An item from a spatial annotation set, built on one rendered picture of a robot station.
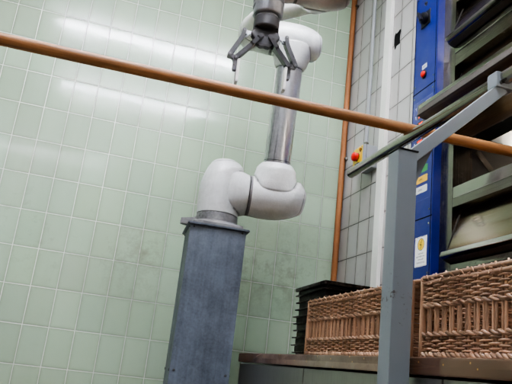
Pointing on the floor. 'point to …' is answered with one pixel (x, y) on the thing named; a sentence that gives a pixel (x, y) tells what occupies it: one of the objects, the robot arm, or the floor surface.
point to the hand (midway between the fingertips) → (259, 83)
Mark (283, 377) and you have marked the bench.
